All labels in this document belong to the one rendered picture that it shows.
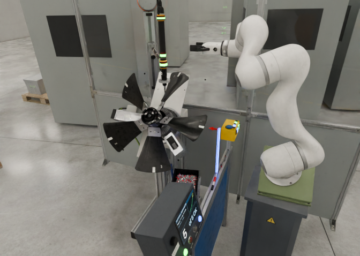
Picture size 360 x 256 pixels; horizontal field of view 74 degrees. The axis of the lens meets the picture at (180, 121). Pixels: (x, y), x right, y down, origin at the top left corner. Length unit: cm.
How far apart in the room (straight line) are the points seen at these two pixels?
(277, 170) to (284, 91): 31
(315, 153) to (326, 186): 149
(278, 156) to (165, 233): 50
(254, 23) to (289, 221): 101
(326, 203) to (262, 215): 123
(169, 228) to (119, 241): 162
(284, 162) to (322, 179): 147
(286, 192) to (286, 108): 64
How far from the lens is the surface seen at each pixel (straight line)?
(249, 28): 87
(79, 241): 252
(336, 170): 239
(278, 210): 141
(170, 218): 83
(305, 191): 142
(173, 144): 160
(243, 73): 79
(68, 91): 417
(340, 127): 220
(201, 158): 251
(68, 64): 400
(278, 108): 87
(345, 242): 269
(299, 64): 83
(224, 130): 170
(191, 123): 148
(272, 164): 99
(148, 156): 152
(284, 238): 155
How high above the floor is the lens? 188
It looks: 27 degrees down
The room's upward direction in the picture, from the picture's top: 2 degrees counter-clockwise
